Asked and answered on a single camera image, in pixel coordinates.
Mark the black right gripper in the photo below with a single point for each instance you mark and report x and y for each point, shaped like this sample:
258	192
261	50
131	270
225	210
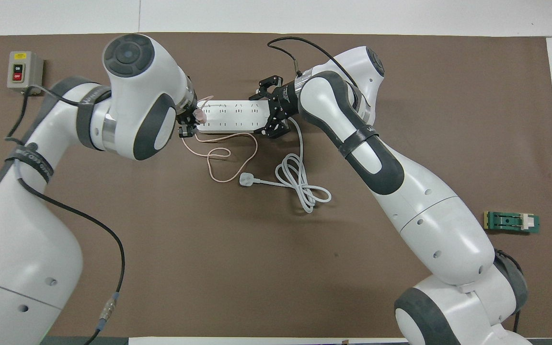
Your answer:
284	103

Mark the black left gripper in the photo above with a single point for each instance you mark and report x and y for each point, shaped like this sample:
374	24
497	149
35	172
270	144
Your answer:
184	116

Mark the pink wall charger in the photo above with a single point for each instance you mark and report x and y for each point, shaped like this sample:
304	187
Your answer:
201	115

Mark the white multi-socket power strip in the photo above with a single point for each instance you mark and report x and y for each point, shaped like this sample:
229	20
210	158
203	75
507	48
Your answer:
233	117

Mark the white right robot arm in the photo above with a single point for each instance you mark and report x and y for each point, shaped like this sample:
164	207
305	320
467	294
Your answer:
424	211

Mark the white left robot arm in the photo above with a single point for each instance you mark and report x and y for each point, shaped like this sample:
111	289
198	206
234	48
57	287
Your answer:
132	96

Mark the brown table mat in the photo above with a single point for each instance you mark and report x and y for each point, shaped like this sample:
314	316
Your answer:
237	268

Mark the grey on-off switch box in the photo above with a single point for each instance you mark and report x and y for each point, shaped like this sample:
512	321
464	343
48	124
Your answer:
19	72

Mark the green knife switch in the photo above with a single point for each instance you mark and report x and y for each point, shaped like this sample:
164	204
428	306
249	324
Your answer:
506	221

